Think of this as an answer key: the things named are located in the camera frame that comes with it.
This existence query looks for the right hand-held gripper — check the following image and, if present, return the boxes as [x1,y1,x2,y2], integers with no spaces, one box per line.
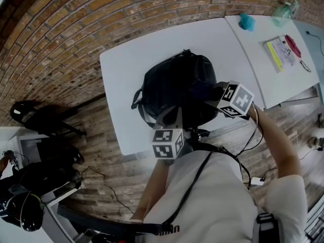
[203,80,255,120]

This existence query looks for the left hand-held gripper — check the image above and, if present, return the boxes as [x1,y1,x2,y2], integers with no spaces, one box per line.
[151,105,194,160]

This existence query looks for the dark blue cloth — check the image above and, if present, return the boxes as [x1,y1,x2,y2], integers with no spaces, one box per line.
[189,79,217,101]

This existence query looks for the black backpack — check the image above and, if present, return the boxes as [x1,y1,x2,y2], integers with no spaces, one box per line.
[131,49,220,136]

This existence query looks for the person's right forearm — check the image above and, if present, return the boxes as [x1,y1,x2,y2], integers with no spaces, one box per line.
[248,105,302,179]

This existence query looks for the person's left forearm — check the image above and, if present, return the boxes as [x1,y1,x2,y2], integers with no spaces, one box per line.
[130,158,170,221]

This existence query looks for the yellow edged booklet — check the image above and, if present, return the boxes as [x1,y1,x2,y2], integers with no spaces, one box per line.
[263,36,297,73]

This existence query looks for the teal crumpled rag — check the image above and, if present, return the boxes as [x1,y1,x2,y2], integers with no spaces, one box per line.
[239,13,256,31]

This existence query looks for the red pouch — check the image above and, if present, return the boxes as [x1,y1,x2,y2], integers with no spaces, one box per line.
[284,34,302,58]

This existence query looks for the person's white shirt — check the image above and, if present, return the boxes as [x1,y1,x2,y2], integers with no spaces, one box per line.
[143,149,308,243]

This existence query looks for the green spray bottle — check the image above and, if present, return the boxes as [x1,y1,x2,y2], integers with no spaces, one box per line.
[272,0,299,27]

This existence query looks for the black curved bar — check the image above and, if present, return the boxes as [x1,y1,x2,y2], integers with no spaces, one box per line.
[57,204,180,237]

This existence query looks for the black folding chair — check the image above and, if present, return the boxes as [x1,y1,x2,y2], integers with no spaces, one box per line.
[9,100,87,138]

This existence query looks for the gray desk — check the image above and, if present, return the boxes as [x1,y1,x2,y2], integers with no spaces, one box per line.
[40,181,84,243]
[19,135,44,161]

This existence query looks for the black harness buckle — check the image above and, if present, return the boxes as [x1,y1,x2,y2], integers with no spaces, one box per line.
[255,213,279,243]

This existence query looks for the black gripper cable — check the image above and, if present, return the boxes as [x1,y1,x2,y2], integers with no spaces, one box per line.
[236,105,264,187]

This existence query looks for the black neck strap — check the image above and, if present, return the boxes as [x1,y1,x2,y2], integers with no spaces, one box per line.
[160,145,244,226]

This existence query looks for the black cord loop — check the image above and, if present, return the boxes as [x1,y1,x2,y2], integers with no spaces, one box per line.
[300,59,312,73]

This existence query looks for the black floor cable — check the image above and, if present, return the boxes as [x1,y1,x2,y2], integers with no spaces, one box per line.
[80,166,135,215]
[260,148,324,179]

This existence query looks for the black table cable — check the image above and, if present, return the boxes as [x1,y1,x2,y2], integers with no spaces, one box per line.
[305,30,324,50]

